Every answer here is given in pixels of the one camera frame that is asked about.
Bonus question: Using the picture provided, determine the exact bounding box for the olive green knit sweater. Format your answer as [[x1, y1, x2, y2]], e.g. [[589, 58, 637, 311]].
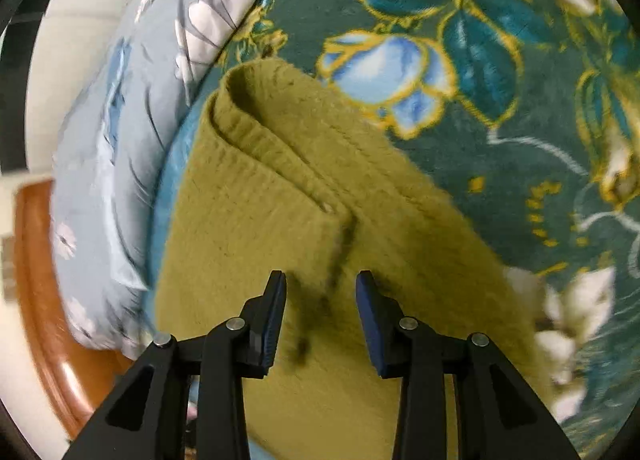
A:
[[154, 59, 551, 459]]

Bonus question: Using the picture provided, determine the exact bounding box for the grey floral pillow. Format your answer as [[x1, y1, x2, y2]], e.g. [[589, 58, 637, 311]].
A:
[[50, 0, 256, 358]]

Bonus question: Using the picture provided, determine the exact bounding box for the teal floral plush blanket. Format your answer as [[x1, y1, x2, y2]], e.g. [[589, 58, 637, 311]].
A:
[[203, 0, 639, 459]]

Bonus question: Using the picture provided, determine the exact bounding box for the orange wooden bed frame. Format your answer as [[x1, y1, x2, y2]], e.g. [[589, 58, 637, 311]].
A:
[[13, 180, 132, 437]]

